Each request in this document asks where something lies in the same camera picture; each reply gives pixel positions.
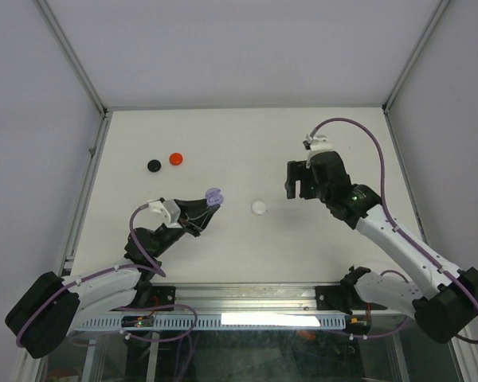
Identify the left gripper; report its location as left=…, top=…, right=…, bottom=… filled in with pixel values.
left=151, top=197, right=219, bottom=258

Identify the purple earbud case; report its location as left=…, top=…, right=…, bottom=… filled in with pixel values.
left=205, top=188, right=224, bottom=208

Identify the red earbud case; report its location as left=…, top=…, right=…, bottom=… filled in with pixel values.
left=169, top=152, right=184, bottom=166

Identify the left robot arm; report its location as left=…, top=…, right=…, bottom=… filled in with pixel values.
left=5, top=194, right=224, bottom=359

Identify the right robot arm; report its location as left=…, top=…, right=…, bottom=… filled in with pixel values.
left=284, top=151, right=478, bottom=344

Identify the black earbud case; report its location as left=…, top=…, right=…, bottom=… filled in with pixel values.
left=147, top=159, right=162, bottom=173

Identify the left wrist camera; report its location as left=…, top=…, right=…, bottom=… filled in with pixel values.
left=147, top=199, right=182, bottom=228

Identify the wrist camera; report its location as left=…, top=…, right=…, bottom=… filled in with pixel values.
left=303, top=134, right=333, bottom=169
left=147, top=199, right=182, bottom=228

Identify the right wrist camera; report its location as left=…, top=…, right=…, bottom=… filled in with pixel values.
left=303, top=134, right=333, bottom=169

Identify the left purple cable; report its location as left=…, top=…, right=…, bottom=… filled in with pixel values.
left=15, top=203, right=198, bottom=382

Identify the purple cable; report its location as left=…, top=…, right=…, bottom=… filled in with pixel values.
left=15, top=203, right=198, bottom=382
left=310, top=117, right=478, bottom=344

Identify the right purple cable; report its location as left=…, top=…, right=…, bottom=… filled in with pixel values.
left=310, top=117, right=478, bottom=344

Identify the aluminium mounting rail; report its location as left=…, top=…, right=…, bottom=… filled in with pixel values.
left=115, top=281, right=419, bottom=318

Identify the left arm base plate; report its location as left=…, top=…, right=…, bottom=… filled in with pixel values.
left=115, top=284, right=176, bottom=312

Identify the slotted cable duct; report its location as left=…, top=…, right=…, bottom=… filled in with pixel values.
left=76, top=313, right=346, bottom=332

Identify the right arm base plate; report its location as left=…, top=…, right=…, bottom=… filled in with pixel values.
left=315, top=284, right=353, bottom=314

